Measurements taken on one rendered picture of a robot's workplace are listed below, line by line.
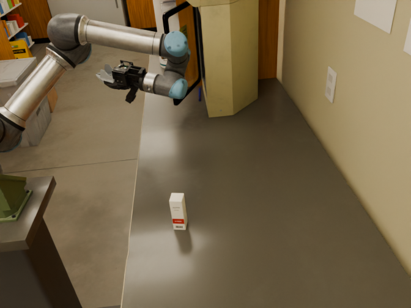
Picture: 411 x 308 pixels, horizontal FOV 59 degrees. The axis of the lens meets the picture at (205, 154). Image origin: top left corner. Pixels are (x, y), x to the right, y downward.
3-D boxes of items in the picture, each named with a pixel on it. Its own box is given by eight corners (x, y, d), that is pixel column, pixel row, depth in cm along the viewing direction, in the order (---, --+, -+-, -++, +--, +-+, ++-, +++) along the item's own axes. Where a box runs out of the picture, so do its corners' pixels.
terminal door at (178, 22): (200, 80, 186) (194, -4, 164) (175, 107, 163) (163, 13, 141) (199, 80, 186) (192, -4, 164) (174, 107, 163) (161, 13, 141)
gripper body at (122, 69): (118, 58, 137) (148, 65, 135) (123, 77, 144) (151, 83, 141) (109, 71, 133) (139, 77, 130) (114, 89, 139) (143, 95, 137)
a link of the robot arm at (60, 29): (40, -3, 117) (191, 25, 118) (52, 14, 128) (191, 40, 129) (32, 31, 116) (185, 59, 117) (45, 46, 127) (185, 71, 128)
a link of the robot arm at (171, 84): (190, 82, 137) (184, 103, 136) (163, 76, 140) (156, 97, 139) (185, 74, 130) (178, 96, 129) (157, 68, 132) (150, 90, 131)
